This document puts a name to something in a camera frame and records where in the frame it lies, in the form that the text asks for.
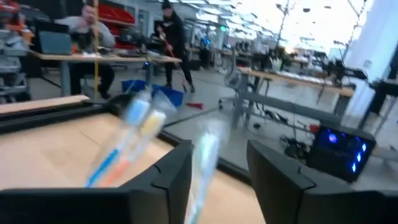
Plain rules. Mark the grey mesh office chair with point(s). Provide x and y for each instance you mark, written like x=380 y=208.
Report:
x=231 y=77

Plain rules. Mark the blue toothbrush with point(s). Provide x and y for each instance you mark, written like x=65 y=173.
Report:
x=133 y=115

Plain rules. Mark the person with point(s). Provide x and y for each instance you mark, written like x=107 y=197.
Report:
x=175 y=40
x=87 y=28

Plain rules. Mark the red storage bins shelf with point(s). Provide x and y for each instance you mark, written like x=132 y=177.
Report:
x=116 y=14

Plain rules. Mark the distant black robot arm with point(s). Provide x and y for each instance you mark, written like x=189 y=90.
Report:
x=342 y=71

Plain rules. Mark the wooden top office desk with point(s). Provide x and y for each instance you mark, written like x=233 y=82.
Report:
x=102 y=58

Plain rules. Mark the long wooden top workbench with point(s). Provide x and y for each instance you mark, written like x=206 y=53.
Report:
x=311 y=84

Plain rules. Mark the green toothbrush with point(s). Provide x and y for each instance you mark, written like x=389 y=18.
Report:
x=205 y=149

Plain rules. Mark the grey storage rack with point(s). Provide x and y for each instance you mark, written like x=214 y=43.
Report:
x=12 y=56

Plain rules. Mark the red dustpan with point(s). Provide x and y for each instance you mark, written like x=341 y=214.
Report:
x=196 y=105

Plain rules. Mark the pale orange toothbrush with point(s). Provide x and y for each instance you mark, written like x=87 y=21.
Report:
x=149 y=127

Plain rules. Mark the dark laptop screen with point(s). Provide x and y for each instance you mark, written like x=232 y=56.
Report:
x=54 y=40

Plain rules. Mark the black computer with blue lights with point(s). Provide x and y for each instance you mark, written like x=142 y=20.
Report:
x=339 y=155

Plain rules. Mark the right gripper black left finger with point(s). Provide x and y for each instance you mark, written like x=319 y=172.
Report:
x=155 y=199

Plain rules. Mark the black side table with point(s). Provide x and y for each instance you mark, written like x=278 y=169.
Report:
x=384 y=90

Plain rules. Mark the blue plastic bin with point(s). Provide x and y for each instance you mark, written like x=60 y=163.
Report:
x=168 y=93

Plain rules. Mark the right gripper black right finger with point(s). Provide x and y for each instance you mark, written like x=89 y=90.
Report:
x=295 y=199

